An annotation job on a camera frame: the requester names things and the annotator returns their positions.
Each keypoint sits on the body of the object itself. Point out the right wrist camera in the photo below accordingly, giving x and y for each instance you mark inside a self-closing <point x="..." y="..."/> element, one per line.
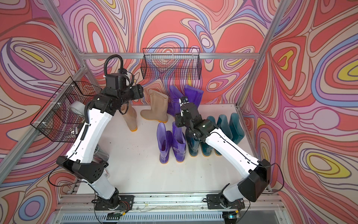
<point x="183" y="102"/>

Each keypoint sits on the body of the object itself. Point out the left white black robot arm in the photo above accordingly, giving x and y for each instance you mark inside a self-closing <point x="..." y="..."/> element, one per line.
<point x="119" y="91"/>

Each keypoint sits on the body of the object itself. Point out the aluminium front rail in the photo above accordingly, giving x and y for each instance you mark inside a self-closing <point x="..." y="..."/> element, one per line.
<point x="168" y="201"/>

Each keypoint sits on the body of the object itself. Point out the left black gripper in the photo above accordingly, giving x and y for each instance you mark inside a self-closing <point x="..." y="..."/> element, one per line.
<point x="137" y="92"/>

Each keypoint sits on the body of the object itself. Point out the white tape roll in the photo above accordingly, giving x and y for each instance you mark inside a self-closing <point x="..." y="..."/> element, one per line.
<point x="78" y="108"/>

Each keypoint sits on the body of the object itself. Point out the beige rain boot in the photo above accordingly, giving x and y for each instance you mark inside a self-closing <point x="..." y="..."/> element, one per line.
<point x="159" y="105"/>
<point x="130" y="116"/>

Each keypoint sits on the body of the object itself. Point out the black wire basket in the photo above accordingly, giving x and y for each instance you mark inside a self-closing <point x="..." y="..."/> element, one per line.
<point x="171" y="63"/>
<point x="55" y="120"/>

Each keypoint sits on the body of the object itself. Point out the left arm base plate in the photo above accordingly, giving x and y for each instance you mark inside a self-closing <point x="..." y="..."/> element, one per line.
<point x="116" y="203"/>

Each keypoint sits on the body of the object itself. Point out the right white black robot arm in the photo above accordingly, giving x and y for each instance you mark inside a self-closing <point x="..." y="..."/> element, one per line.
<point x="255" y="174"/>

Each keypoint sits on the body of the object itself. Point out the thin purple rain boot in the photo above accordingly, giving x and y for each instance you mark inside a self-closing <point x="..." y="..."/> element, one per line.
<point x="173" y="105"/>

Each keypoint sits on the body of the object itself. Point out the left black wire basket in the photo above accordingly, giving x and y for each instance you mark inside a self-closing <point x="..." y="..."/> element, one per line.
<point x="55" y="120"/>

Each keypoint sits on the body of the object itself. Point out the teal rain boot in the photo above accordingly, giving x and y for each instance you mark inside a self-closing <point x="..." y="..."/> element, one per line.
<point x="205" y="148"/>
<point x="235" y="127"/>
<point x="193" y="145"/>
<point x="223" y="124"/>

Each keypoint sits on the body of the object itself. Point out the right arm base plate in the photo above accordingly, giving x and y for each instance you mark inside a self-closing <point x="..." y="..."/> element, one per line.
<point x="218" y="201"/>

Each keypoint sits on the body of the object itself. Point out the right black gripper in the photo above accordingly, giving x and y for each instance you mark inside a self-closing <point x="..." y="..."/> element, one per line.
<point x="177" y="118"/>

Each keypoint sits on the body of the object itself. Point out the back black wire basket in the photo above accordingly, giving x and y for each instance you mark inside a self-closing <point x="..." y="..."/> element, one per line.
<point x="171" y="63"/>

